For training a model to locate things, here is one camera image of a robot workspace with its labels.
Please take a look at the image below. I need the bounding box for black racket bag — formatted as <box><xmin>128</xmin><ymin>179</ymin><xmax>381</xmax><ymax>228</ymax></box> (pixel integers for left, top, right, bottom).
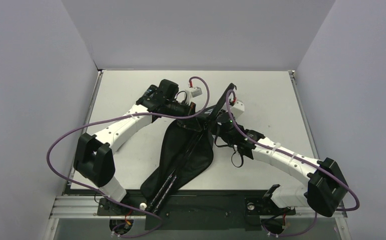
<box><xmin>140</xmin><ymin>83</ymin><xmax>237</xmax><ymax>200</ymax></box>

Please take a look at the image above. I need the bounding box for black shuttlecock tube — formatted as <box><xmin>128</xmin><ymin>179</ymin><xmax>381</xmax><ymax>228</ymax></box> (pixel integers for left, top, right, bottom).
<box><xmin>136</xmin><ymin>84</ymin><xmax>158</xmax><ymax>105</ymax></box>

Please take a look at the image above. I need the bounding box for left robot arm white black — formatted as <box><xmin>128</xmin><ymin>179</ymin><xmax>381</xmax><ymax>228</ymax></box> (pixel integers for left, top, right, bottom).
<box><xmin>74</xmin><ymin>79</ymin><xmax>203</xmax><ymax>215</ymax></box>

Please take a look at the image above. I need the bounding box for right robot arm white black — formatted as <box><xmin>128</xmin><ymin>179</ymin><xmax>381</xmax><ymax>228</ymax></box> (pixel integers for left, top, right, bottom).
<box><xmin>215</xmin><ymin>112</ymin><xmax>348</xmax><ymax>217</ymax></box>

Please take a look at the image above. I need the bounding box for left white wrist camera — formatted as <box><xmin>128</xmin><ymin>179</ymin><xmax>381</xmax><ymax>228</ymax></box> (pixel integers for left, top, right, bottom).
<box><xmin>185</xmin><ymin>87</ymin><xmax>203</xmax><ymax>102</ymax></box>

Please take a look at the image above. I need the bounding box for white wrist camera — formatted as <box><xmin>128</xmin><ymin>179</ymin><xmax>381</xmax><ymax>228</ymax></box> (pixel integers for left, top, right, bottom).
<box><xmin>230</xmin><ymin>100</ymin><xmax>245</xmax><ymax>118</ymax></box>
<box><xmin>185</xmin><ymin>87</ymin><xmax>203</xmax><ymax>102</ymax></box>

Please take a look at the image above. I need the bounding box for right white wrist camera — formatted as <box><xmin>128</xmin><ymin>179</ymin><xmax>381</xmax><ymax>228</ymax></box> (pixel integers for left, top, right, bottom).
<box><xmin>230</xmin><ymin>100</ymin><xmax>245</xmax><ymax>118</ymax></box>

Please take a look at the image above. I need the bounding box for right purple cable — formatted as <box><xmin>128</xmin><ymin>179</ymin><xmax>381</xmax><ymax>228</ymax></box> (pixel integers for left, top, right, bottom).
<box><xmin>225</xmin><ymin>89</ymin><xmax>360</xmax><ymax>238</ymax></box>

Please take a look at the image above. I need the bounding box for purple cable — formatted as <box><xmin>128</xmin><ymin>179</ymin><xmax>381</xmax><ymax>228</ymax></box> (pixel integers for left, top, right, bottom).
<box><xmin>225</xmin><ymin>89</ymin><xmax>360</xmax><ymax>238</ymax></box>
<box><xmin>47</xmin><ymin>76</ymin><xmax>211</xmax><ymax>239</ymax></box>

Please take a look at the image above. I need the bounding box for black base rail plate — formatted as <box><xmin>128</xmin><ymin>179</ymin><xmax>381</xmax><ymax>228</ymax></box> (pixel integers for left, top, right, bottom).
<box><xmin>94</xmin><ymin>190</ymin><xmax>296</xmax><ymax>234</ymax></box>

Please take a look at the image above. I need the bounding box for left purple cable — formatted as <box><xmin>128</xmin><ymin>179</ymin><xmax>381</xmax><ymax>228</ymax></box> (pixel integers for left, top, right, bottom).
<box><xmin>47</xmin><ymin>76</ymin><xmax>211</xmax><ymax>239</ymax></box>

